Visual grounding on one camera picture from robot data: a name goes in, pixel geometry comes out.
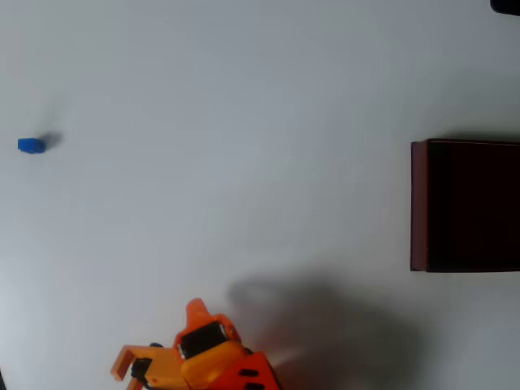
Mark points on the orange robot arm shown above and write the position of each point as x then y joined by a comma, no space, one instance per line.
264,361

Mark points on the black object at corner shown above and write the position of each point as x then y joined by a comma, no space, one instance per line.
508,6

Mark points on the small blue block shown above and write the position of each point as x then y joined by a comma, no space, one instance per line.
30,146

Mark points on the dark red box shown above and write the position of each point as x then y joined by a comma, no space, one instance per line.
471,207

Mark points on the light orange pronged camera mount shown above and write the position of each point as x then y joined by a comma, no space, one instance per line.
162,365

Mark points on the small black camera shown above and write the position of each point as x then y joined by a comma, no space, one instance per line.
140,367

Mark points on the orange gripper with servo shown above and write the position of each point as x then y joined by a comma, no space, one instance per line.
201,338

